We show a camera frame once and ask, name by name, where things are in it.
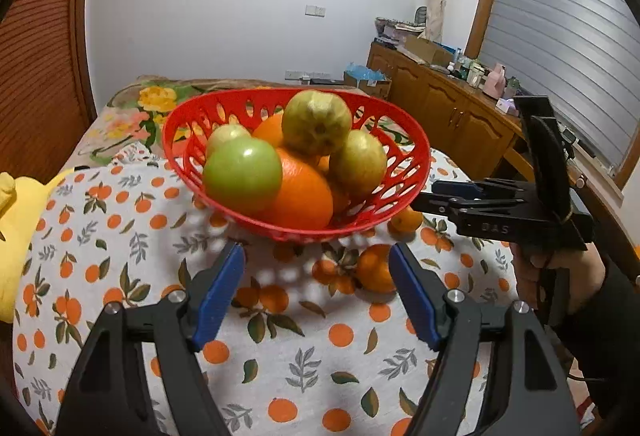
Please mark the stack of papers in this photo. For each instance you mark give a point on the stack of papers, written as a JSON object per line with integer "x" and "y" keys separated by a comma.
{"x": 395, "y": 28}

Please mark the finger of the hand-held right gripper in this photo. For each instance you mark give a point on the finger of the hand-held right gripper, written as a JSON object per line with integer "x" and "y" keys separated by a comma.
{"x": 450, "y": 206}
{"x": 452, "y": 187}

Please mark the small yellow-green guava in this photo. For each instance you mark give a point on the small yellow-green guava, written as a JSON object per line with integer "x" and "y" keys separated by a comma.
{"x": 357, "y": 163}

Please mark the open cardboard box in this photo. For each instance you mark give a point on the open cardboard box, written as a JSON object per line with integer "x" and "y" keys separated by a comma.
{"x": 425, "y": 50}

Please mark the pink bottle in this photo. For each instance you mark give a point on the pink bottle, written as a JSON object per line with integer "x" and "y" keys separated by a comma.
{"x": 495, "y": 81}

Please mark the long wooden cabinet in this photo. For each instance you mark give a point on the long wooden cabinet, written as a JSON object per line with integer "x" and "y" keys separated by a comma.
{"x": 440, "y": 106}

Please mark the person's right forearm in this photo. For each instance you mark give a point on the person's right forearm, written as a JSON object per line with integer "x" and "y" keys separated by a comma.
{"x": 605, "y": 331}

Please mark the orange-print white tablecloth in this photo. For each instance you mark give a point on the orange-print white tablecloth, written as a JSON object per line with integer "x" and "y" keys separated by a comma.
{"x": 125, "y": 241}

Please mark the large yellow-green guava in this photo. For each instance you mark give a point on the large yellow-green guava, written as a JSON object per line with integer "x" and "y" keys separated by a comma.
{"x": 316, "y": 123}

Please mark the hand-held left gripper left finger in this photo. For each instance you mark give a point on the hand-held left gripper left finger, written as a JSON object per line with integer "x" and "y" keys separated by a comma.
{"x": 220, "y": 296}

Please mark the grey window blinds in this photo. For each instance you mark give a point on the grey window blinds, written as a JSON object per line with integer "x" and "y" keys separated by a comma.
{"x": 560, "y": 41}

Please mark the medium orange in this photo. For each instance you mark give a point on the medium orange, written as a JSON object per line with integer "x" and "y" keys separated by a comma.
{"x": 270, "y": 132}

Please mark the large orange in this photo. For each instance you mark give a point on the large orange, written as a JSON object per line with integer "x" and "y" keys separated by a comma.
{"x": 302, "y": 198}

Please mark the cardboard box with blue bags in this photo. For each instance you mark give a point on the cardboard box with blue bags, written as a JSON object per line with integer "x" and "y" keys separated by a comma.
{"x": 367, "y": 81}

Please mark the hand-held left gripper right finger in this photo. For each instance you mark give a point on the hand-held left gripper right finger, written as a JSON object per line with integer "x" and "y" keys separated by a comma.
{"x": 415, "y": 296}

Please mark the green apple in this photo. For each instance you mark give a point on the green apple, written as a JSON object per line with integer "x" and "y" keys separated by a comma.
{"x": 225, "y": 136}
{"x": 242, "y": 176}

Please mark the white wall socket strip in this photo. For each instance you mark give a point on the white wall socket strip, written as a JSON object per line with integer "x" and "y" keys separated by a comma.
{"x": 307, "y": 75}

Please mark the yellow plush pillow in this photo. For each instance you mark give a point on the yellow plush pillow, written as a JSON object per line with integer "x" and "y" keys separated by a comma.
{"x": 20, "y": 236}

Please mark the person's right hand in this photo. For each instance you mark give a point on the person's right hand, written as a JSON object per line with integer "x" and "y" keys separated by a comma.
{"x": 585, "y": 272}

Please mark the red perforated plastic basket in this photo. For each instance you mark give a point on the red perforated plastic basket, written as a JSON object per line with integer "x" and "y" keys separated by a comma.
{"x": 380, "y": 211}

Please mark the white wall switch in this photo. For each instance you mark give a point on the white wall switch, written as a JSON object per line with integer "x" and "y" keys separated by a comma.
{"x": 315, "y": 10}

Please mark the brown louvered door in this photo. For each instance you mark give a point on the brown louvered door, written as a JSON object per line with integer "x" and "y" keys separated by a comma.
{"x": 40, "y": 56}

